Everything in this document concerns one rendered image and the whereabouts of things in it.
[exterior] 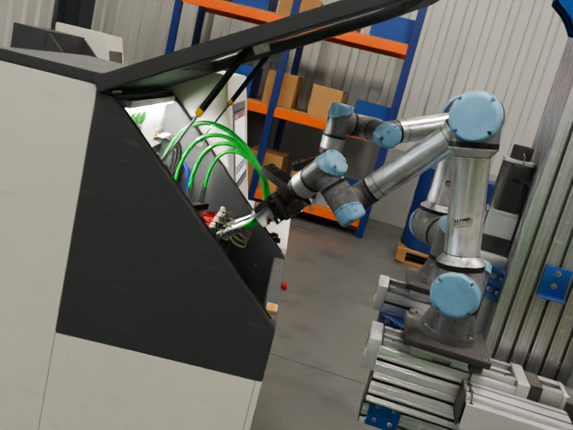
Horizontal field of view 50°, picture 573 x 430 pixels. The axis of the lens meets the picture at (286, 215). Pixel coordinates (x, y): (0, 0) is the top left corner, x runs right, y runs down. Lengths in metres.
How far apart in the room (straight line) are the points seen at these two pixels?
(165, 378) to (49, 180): 0.62
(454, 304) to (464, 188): 0.27
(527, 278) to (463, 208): 0.43
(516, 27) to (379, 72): 1.76
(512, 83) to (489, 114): 7.01
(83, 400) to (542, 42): 7.47
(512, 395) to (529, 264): 0.36
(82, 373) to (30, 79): 0.79
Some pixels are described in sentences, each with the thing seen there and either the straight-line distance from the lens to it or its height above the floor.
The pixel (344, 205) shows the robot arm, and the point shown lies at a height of 1.33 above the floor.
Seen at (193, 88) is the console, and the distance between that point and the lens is 2.29.
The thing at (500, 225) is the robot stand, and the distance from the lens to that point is 1.90.
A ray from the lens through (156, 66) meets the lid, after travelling 1.57.
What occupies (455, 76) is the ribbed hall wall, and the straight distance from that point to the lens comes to 8.39.
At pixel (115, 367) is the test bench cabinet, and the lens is 1.81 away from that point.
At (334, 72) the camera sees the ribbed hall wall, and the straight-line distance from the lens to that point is 8.43.
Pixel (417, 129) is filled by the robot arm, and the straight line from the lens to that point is 1.97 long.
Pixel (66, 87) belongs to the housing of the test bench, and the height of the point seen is 1.44.
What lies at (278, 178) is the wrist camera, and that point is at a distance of 1.70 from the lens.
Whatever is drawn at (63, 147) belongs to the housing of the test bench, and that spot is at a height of 1.30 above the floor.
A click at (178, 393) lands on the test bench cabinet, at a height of 0.70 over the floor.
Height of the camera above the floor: 1.61
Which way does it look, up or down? 13 degrees down
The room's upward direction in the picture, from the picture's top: 14 degrees clockwise
